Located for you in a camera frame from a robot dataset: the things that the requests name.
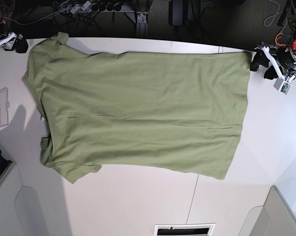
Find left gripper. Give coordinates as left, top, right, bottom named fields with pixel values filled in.
left=250, top=41, right=296, bottom=82

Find green t-shirt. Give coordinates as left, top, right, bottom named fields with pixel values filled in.
left=23, top=32, right=251, bottom=183

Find aluminium frame post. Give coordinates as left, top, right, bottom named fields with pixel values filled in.
left=136, top=12, right=148, bottom=38

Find white cable on floor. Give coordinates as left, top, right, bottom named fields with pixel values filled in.
left=263, top=0, right=281, bottom=27

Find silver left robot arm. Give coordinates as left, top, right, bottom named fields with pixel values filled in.
left=250, top=0, right=296, bottom=83

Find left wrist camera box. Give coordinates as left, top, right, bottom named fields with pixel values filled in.
left=274, top=78, right=292, bottom=95

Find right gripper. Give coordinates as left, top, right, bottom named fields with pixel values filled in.
left=0, top=32, right=28, bottom=54

